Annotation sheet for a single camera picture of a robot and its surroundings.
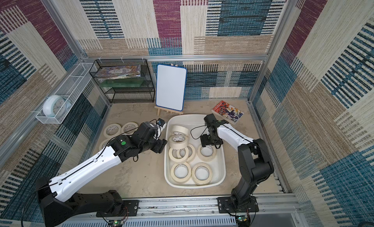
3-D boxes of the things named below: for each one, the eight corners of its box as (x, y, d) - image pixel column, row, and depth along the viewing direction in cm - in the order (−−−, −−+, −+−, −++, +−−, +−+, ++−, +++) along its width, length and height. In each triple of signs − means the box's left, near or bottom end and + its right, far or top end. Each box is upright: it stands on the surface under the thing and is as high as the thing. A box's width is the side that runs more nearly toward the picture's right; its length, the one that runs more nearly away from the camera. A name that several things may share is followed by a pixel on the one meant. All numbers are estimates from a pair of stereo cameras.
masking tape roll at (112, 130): (103, 140, 102) (101, 136, 98) (109, 127, 109) (106, 123, 105) (120, 140, 102) (118, 136, 98) (125, 127, 109) (122, 123, 105)
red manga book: (211, 111, 116) (211, 109, 114) (220, 101, 123) (221, 99, 121) (235, 125, 107) (236, 123, 105) (244, 113, 114) (244, 112, 112)
